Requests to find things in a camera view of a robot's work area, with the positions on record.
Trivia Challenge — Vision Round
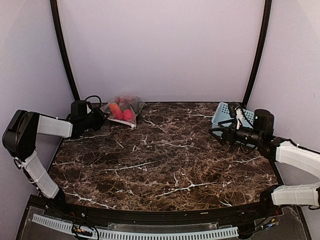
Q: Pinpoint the clear zip top bag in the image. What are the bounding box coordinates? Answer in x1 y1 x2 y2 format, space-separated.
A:
100 95 145 128

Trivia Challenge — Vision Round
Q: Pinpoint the black frame post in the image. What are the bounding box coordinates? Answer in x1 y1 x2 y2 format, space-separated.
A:
242 0 272 108
49 0 80 101

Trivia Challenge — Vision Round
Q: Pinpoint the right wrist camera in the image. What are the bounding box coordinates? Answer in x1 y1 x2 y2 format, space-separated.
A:
228 102 244 130

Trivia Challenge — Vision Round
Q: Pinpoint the light blue plastic basket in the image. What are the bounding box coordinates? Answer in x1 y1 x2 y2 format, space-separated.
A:
211 102 254 147

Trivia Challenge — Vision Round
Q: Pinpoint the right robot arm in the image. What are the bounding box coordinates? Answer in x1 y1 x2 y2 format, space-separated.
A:
208 102 320 217

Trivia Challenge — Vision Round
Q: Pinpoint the white slotted cable duct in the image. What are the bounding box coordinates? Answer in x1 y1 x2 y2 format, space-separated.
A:
32 214 239 240

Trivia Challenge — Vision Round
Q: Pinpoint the left black frame post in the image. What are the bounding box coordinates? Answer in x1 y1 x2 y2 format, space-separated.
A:
49 0 80 101

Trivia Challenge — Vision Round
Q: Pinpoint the black front rail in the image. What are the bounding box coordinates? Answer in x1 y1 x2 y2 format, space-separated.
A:
29 194 283 227

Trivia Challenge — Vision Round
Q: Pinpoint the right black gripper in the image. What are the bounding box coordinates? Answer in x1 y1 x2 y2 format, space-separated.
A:
209 118 263 146

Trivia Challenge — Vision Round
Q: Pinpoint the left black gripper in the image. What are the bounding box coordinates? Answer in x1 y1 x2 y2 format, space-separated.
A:
81 106 110 131

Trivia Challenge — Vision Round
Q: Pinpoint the right black frame post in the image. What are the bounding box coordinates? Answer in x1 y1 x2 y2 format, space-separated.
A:
242 0 272 108

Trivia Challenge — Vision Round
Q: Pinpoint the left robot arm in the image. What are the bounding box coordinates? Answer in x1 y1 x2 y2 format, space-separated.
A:
2 100 106 218

